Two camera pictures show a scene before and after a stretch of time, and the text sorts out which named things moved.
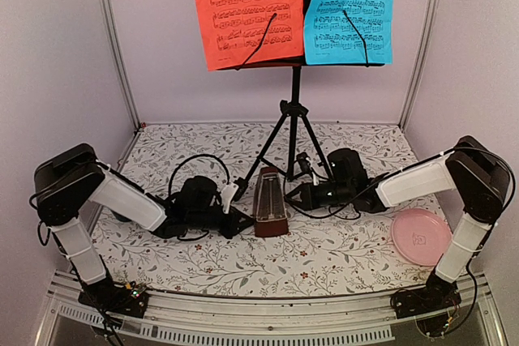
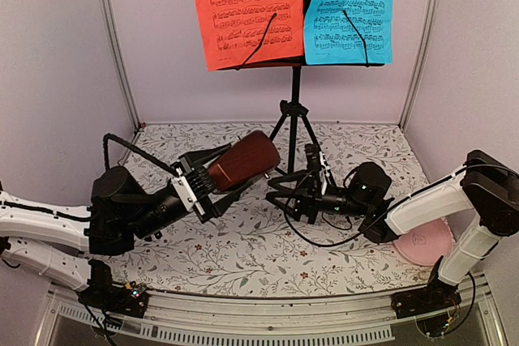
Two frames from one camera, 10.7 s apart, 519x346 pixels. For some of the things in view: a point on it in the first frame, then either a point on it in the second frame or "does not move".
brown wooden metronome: x=271 y=216 -> x=247 y=159
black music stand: x=294 y=112 does not move
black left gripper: x=233 y=228 -> x=194 y=160
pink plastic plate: x=421 y=236 does not move
